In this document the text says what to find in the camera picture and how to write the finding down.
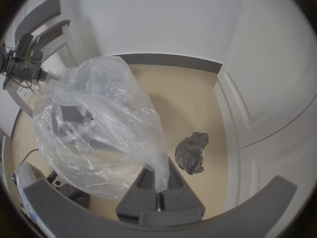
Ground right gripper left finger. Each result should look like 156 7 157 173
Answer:
116 168 159 223

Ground white wardrobe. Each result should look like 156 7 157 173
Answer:
214 0 316 215

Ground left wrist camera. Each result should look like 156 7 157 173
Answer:
29 49 44 62

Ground grey chair with white legs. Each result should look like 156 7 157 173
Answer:
5 0 76 118

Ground black plastic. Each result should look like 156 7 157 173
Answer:
175 131 210 175

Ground black cable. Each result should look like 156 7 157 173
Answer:
21 148 40 164

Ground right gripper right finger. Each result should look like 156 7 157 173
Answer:
160 156 205 218

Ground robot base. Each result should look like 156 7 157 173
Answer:
12 163 91 222

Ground clear plastic bag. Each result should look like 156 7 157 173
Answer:
32 56 171 200

